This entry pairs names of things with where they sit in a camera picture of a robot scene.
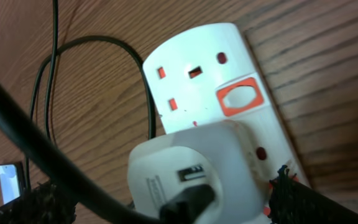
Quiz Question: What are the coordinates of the white power strip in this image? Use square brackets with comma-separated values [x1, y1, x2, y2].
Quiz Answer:
[143, 23, 306, 223]

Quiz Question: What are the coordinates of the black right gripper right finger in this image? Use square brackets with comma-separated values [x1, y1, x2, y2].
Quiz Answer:
[268, 165, 358, 224]

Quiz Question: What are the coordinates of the white charger adapter plug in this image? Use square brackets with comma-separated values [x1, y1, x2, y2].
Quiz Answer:
[127, 121, 267, 223]

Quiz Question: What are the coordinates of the black charger cable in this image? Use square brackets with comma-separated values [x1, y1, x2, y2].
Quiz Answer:
[0, 0, 216, 224]

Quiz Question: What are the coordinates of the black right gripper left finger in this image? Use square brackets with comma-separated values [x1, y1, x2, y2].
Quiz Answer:
[0, 181, 78, 224]

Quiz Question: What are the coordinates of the blue Galaxy smartphone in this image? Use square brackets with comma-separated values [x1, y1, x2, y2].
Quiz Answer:
[0, 162, 25, 204]

